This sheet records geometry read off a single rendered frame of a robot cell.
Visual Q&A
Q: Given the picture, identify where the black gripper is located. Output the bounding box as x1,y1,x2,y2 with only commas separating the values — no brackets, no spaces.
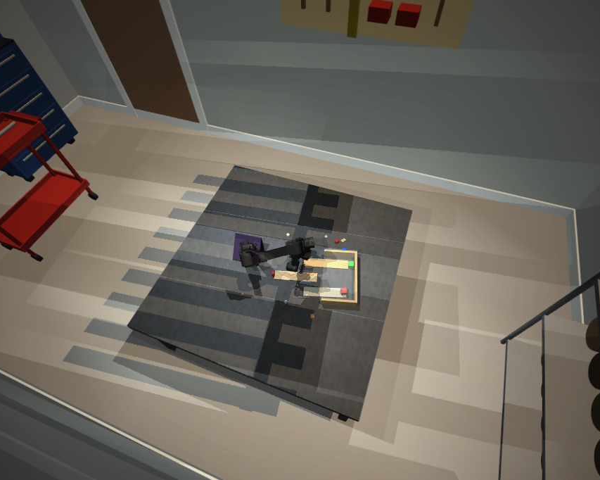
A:
286,255,300,272

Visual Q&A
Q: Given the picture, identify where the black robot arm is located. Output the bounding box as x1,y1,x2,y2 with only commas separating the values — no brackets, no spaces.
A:
239,237,314,268

